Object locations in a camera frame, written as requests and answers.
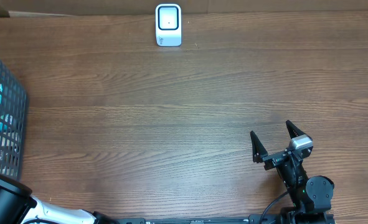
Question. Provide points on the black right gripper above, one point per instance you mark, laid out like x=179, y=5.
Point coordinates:
x=261, y=154

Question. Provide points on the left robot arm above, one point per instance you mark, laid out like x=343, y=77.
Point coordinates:
x=18, y=205

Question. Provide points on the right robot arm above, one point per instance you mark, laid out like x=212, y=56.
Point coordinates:
x=311, y=196

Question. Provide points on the grey plastic mesh basket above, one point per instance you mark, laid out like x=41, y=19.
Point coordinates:
x=14, y=104

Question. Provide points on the cardboard backboard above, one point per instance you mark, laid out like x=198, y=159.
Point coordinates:
x=122, y=7

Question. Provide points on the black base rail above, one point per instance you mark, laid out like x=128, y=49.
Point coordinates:
x=196, y=221

